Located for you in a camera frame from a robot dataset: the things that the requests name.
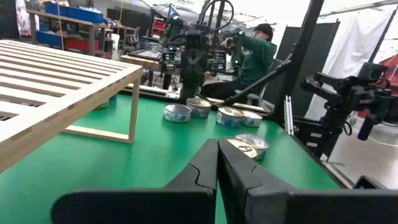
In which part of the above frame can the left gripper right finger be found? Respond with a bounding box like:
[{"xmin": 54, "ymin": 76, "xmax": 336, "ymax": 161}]
[{"xmin": 217, "ymin": 138, "xmax": 398, "ymax": 224}]

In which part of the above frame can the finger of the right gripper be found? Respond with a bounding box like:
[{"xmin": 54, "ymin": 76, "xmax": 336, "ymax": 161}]
[
  {"xmin": 188, "ymin": 54, "xmax": 196, "ymax": 78},
  {"xmin": 194, "ymin": 54, "xmax": 202, "ymax": 78}
]

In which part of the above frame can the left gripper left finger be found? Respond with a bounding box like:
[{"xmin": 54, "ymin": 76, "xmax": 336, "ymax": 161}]
[{"xmin": 50, "ymin": 138, "xmax": 219, "ymax": 224}]

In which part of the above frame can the silver-lid green-label tuna can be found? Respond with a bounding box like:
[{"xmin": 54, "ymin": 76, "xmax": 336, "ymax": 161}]
[
  {"xmin": 241, "ymin": 109, "xmax": 264, "ymax": 128},
  {"xmin": 163, "ymin": 103, "xmax": 193, "ymax": 123},
  {"xmin": 94, "ymin": 98, "xmax": 110, "ymax": 110},
  {"xmin": 234, "ymin": 133, "xmax": 271, "ymax": 162}
]

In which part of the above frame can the wooden slatted shelf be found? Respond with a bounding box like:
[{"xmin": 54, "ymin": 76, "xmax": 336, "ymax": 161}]
[{"xmin": 0, "ymin": 39, "xmax": 144, "ymax": 174}]

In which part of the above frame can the red tool chest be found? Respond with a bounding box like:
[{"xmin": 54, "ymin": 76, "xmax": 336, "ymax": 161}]
[{"xmin": 151, "ymin": 18, "xmax": 168, "ymax": 37}]

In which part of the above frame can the wooden background table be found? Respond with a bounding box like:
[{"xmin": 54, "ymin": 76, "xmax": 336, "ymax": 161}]
[{"xmin": 120, "ymin": 54, "xmax": 162, "ymax": 72}]

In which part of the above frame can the person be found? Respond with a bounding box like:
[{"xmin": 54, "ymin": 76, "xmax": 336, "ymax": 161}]
[{"xmin": 200, "ymin": 23, "xmax": 278, "ymax": 101}]

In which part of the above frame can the wooden storage rack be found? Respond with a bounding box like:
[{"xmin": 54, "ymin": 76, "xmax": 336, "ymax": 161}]
[{"xmin": 26, "ymin": 8, "xmax": 108, "ymax": 57}]

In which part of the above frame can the red storage bin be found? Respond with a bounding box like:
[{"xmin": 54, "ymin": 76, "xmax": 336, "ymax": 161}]
[{"xmin": 64, "ymin": 37, "xmax": 100, "ymax": 52}]

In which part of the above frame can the black room partition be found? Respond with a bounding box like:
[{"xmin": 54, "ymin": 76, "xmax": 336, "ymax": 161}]
[{"xmin": 264, "ymin": 20, "xmax": 341, "ymax": 119}]

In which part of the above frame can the blue storage bin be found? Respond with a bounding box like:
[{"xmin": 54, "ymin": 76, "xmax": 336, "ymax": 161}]
[
  {"xmin": 44, "ymin": 2, "xmax": 104, "ymax": 24},
  {"xmin": 35, "ymin": 30, "xmax": 63, "ymax": 47}
]

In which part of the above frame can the white hanging curtain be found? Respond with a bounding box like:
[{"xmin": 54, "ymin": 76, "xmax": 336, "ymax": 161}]
[{"xmin": 304, "ymin": 6, "xmax": 398, "ymax": 121}]

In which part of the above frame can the patterned hanging cloth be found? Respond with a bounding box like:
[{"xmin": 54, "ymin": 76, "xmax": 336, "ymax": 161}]
[{"xmin": 15, "ymin": 0, "xmax": 40, "ymax": 37}]

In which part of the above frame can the red fabric object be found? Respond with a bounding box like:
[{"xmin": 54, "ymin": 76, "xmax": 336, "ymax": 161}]
[{"xmin": 357, "ymin": 54, "xmax": 398, "ymax": 119}]

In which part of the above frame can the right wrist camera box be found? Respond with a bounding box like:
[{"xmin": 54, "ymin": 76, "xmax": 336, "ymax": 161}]
[{"xmin": 185, "ymin": 29, "xmax": 203, "ymax": 50}]

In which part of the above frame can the silver metal bracket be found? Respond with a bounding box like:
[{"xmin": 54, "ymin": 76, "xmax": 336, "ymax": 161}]
[{"xmin": 283, "ymin": 95, "xmax": 295, "ymax": 136}]

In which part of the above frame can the black metal rig frame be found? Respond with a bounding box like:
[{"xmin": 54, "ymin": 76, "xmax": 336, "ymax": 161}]
[{"xmin": 222, "ymin": 0, "xmax": 389, "ymax": 190}]

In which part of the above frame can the yellow hanging cord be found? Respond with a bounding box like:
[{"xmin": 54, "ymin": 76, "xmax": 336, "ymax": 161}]
[{"xmin": 55, "ymin": 0, "xmax": 65, "ymax": 50}]

